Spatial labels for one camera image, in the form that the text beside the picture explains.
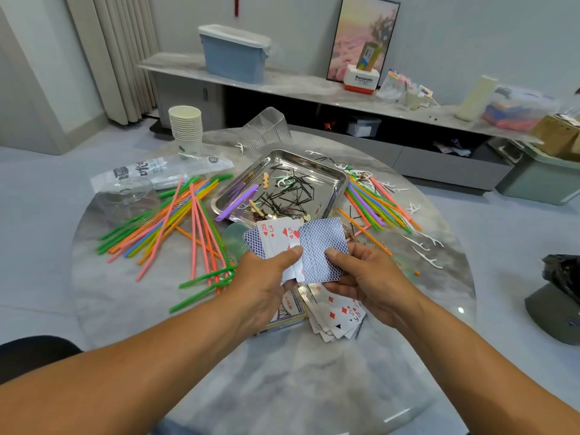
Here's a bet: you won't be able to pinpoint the pile of colourful straws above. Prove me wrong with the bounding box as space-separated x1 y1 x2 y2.
97 172 424 315

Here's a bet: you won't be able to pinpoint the clear printed plastic bag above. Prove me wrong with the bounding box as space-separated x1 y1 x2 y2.
89 153 235 196

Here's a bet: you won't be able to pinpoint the trash bin with black bag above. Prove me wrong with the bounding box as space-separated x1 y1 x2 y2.
526 254 580 346

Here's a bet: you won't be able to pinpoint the blue storage box white lid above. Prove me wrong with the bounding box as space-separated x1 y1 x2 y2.
198 24 273 85

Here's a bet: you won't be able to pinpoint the group of white paper cups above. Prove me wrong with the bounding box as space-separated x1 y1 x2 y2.
169 105 204 156

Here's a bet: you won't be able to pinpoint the colourful matchbox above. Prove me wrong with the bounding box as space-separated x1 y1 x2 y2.
267 289 309 334

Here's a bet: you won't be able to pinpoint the person's right forearm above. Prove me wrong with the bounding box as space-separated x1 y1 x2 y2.
385 294 580 435

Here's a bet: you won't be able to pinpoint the small colourful box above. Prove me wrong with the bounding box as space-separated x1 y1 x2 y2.
357 40 381 71

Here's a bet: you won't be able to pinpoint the white and red small box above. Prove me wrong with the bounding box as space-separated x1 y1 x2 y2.
343 65 381 94

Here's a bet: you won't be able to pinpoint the clear ribbed organizer box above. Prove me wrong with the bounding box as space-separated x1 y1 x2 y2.
243 106 293 149

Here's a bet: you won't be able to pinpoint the person's left hand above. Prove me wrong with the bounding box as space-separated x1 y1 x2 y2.
228 246 305 336

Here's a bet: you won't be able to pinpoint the pile of playing cards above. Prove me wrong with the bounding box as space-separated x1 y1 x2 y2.
243 217 368 343

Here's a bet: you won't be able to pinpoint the metal tray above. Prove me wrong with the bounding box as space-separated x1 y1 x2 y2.
211 149 349 227

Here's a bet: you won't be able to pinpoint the cream paper roll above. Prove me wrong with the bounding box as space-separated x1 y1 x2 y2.
455 74 500 122

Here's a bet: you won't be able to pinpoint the beige curtain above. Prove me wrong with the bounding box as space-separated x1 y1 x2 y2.
63 0 161 126

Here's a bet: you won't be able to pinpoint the person's left forearm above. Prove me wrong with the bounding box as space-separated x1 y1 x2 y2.
0 308 259 435

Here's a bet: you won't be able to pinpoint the loose papers in cabinet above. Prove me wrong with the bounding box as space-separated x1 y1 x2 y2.
436 138 476 158

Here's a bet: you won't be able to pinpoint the clear storage box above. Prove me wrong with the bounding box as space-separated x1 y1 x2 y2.
482 84 563 133

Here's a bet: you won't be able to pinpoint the cardboard box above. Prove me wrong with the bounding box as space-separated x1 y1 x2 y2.
530 113 580 162

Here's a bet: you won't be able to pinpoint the white box in cabinet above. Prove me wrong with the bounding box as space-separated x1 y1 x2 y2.
349 118 384 140

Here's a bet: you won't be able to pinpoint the grey green storage bin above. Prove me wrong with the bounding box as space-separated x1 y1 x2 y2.
497 138 580 205

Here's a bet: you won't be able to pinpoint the person's right hand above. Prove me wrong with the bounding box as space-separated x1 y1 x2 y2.
321 240 418 330

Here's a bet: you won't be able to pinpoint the grey cabinet with marble top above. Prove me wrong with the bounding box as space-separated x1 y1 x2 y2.
138 52 536 191

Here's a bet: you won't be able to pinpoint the clear bag of snacks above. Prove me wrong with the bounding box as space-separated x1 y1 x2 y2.
379 70 409 102

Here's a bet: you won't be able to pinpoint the translucent green plastic cup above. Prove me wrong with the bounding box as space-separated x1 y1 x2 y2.
224 222 255 259

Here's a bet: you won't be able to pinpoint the pile of floss picks and clips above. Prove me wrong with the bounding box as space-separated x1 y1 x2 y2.
249 172 318 223

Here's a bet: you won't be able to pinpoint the framed pink picture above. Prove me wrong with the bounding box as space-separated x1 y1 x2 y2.
327 0 401 83

